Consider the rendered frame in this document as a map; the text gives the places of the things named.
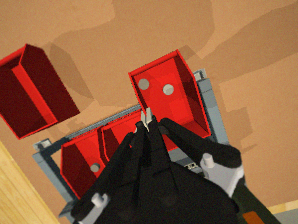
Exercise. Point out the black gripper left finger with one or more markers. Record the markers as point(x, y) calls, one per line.
point(92, 203)

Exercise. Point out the dark green case with orange latches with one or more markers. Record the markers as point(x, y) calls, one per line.
point(249, 209)

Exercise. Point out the red open-front bin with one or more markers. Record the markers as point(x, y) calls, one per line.
point(25, 75)
point(78, 155)
point(115, 131)
point(184, 105)

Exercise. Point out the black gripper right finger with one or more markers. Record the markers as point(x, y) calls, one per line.
point(221, 164)

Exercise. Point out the grey metal shelf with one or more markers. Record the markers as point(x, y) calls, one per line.
point(52, 171)

